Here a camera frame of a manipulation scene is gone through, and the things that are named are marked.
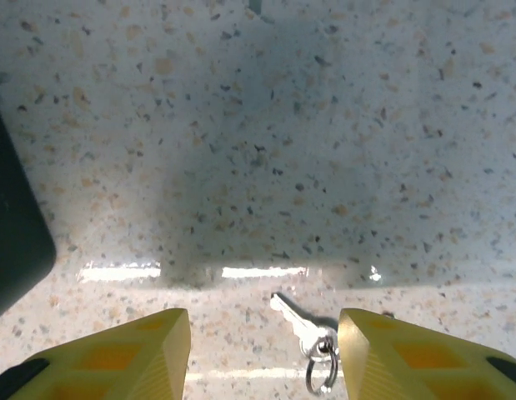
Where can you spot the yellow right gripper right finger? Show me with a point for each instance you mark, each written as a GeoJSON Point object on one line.
{"type": "Point", "coordinates": [407, 366]}

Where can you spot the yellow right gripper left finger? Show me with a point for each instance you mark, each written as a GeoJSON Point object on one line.
{"type": "Point", "coordinates": [128, 358]}

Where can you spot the silver key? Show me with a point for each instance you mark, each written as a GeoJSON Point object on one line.
{"type": "Point", "coordinates": [301, 329]}

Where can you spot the starry night print box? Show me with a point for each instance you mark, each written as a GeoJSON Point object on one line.
{"type": "Point", "coordinates": [16, 216]}

